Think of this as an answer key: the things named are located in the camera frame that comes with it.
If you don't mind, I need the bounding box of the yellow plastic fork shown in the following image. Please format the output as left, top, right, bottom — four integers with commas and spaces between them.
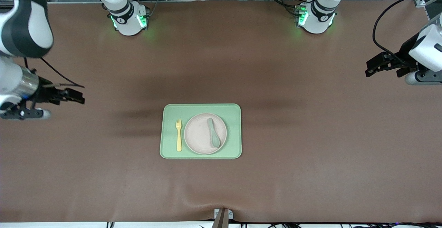
176, 119, 183, 152

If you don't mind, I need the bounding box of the beige round plate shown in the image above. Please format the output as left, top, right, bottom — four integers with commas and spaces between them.
184, 113, 228, 155

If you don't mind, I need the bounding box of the grey-green plastic spoon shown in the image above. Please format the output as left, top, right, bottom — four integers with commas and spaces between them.
207, 118, 221, 148

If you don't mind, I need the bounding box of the brown table mat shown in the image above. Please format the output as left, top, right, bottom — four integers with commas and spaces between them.
0, 0, 442, 223

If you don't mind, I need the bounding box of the light green rectangular tray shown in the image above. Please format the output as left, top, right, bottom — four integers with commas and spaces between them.
160, 103, 242, 159

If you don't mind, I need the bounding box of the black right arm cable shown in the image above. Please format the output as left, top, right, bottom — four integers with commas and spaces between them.
23, 56, 85, 89

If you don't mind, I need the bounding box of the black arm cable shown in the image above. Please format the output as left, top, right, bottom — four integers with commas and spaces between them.
23, 56, 85, 89
372, 0, 442, 66

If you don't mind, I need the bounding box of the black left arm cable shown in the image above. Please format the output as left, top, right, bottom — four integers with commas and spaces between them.
372, 0, 442, 66

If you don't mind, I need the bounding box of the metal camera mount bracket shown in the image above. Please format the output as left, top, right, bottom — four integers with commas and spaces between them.
214, 208, 234, 228

